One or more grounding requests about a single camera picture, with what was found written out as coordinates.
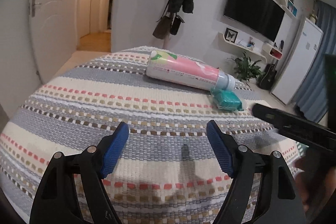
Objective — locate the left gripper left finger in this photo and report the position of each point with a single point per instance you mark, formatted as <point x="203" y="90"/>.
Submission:
<point x="56" y="198"/>

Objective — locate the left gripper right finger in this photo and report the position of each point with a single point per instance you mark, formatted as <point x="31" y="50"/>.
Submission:
<point x="278" y="200"/>

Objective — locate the person's left hand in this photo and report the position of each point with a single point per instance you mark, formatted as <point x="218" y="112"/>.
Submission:
<point x="304" y="183"/>

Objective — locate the blue striped curtain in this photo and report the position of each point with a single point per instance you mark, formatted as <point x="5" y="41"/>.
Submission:
<point x="311" y="98"/>

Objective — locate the black acoustic guitar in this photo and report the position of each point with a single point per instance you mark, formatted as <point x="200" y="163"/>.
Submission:
<point x="266" y="81"/>

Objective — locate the white refrigerator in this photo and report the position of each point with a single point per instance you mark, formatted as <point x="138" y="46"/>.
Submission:
<point x="299" y="61"/>

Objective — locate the teal tissue packet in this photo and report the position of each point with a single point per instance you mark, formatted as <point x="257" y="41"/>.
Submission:
<point x="226" y="100"/>

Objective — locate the potted green plant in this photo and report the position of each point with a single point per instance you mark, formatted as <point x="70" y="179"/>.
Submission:
<point x="246" y="69"/>

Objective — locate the woven striped tablecloth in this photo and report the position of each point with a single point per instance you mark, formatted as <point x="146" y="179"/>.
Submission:
<point x="167" y="172"/>

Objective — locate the framed butterfly picture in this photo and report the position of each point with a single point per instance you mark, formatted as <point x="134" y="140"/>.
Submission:
<point x="230" y="35"/>

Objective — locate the pink white bottle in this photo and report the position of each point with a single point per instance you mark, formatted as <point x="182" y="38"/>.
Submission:
<point x="176" y="69"/>

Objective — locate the pink coat rack stand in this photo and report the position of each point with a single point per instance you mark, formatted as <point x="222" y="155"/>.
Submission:
<point x="167" y="26"/>

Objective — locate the small black hanging bag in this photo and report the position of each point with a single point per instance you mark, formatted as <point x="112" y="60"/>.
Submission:
<point x="176" y="25"/>

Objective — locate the brown hanging bag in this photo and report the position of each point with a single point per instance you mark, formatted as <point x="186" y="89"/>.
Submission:
<point x="159" y="31"/>

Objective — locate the white interior door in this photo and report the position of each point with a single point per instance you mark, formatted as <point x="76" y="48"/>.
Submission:
<point x="53" y="28"/>

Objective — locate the white curved wall shelf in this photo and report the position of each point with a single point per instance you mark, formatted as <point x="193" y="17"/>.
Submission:
<point x="258" y="55"/>

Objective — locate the black wall television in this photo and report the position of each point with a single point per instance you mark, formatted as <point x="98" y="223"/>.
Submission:
<point x="262" y="16"/>

